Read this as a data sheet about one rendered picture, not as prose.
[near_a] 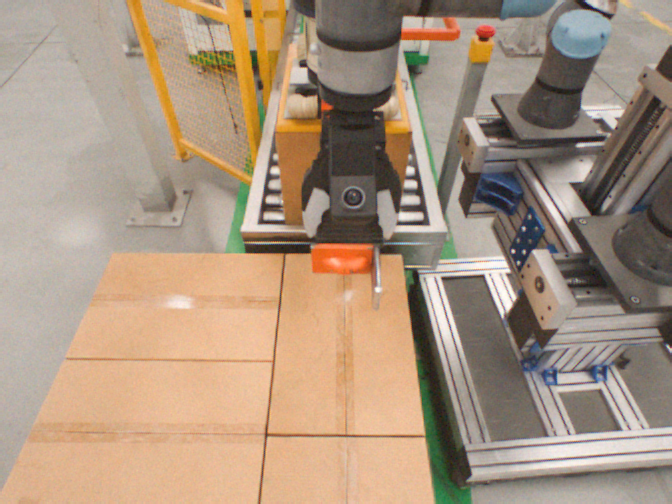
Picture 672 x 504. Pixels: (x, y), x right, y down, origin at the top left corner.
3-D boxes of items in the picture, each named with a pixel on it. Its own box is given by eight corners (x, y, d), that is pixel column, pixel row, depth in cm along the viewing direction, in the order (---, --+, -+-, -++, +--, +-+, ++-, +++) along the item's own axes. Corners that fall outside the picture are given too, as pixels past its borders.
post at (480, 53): (426, 226, 228) (471, 35, 153) (438, 226, 228) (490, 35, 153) (428, 235, 224) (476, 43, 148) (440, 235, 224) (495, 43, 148)
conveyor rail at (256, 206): (293, 23, 311) (291, -5, 297) (299, 23, 311) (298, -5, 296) (250, 262, 159) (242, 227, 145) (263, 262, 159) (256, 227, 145)
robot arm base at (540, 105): (561, 97, 116) (577, 62, 109) (587, 128, 106) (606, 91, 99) (508, 99, 115) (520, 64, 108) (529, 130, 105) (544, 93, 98)
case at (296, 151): (295, 133, 190) (289, 43, 160) (383, 133, 190) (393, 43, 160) (285, 228, 151) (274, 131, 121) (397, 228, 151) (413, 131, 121)
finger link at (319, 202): (314, 212, 58) (341, 162, 52) (312, 244, 54) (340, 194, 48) (293, 205, 57) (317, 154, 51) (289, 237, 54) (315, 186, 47)
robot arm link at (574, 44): (535, 84, 101) (558, 25, 91) (537, 60, 109) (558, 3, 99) (588, 93, 98) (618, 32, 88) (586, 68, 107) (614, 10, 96)
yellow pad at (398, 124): (358, 63, 115) (359, 45, 111) (394, 64, 115) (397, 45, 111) (362, 134, 92) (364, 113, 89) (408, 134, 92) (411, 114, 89)
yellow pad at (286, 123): (289, 63, 115) (287, 44, 111) (325, 63, 115) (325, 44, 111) (276, 133, 93) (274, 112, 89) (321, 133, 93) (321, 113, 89)
